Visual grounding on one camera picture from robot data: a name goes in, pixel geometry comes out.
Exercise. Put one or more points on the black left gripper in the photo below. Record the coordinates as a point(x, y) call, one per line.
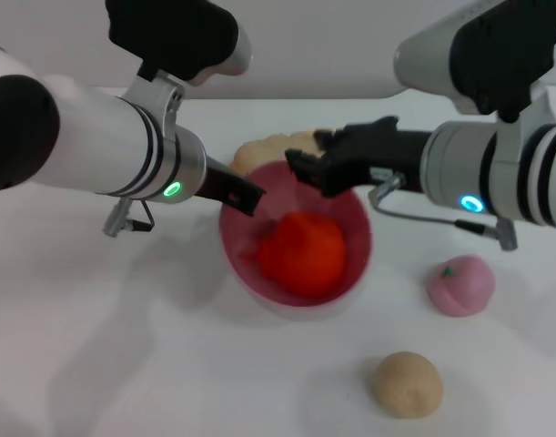
point(218, 182)

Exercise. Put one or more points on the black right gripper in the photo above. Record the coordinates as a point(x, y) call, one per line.
point(377, 155)

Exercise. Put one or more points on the pink plastic bowl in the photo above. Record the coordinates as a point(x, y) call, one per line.
point(268, 191)

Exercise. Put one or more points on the orange toy fruit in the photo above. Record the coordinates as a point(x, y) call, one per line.
point(305, 255)

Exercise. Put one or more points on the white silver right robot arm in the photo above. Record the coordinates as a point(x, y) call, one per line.
point(509, 173)

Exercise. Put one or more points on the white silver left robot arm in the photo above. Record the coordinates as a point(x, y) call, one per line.
point(104, 145)

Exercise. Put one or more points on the long beige bread loaf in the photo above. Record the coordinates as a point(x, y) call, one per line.
point(259, 152)

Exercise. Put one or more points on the pink toy peach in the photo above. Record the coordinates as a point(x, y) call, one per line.
point(459, 287)

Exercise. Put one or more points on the round beige bun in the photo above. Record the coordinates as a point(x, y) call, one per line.
point(407, 384)

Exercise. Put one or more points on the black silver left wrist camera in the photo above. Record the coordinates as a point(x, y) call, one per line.
point(177, 36)

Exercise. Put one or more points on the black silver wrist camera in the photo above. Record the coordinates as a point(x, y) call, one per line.
point(482, 54)
point(177, 36)

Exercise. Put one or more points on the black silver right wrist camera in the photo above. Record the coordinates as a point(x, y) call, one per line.
point(482, 54)

